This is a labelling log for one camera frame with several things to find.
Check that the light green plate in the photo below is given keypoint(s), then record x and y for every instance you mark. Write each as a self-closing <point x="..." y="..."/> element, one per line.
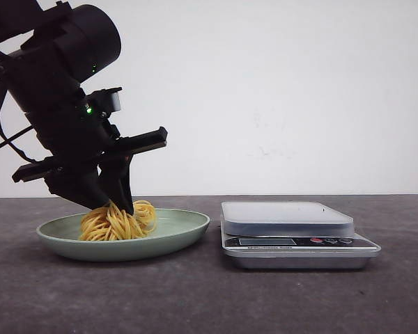
<point x="176" y="229"/>

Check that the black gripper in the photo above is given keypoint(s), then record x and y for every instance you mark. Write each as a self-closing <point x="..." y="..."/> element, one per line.
<point x="78" y="137"/>

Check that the yellow vermicelli noodle bundle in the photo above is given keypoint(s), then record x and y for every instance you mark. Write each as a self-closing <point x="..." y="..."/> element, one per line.
<point x="109" y="223"/>

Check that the silver digital kitchen scale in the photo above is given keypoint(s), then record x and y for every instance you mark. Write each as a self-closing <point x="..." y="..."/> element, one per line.
<point x="292" y="235"/>

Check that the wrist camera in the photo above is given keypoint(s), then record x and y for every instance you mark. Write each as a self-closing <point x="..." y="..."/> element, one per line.
<point x="105" y="101"/>

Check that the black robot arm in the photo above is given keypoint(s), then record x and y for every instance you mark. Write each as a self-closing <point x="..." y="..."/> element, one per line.
<point x="45" y="55"/>

